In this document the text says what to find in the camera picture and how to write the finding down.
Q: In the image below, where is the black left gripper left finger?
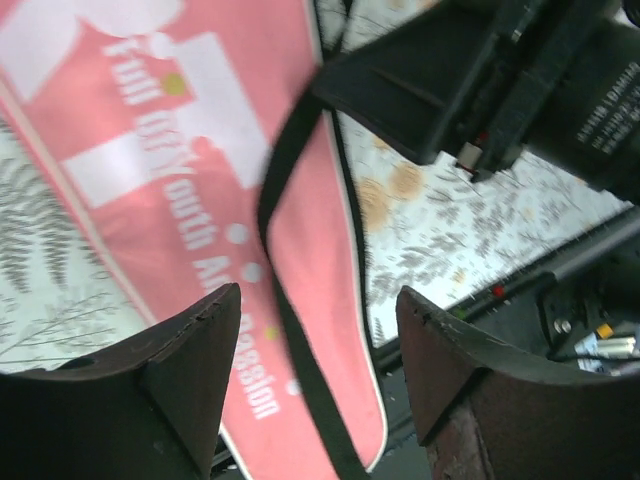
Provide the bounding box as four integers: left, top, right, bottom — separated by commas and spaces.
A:
1, 284, 241, 479

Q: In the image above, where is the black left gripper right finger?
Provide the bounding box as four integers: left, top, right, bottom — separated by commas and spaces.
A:
396, 287, 639, 479

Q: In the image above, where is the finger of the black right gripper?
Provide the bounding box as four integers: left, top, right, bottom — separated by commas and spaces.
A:
312, 1, 497, 165

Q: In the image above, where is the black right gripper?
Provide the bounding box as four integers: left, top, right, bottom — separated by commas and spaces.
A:
429, 1, 639, 203

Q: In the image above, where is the pink racket bag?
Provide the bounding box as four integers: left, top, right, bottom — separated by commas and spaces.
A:
1, 1, 388, 479

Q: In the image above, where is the floral table cloth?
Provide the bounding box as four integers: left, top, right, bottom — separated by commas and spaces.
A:
1, 1, 624, 373

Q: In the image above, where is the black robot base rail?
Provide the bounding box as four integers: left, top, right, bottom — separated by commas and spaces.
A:
371, 208, 639, 479

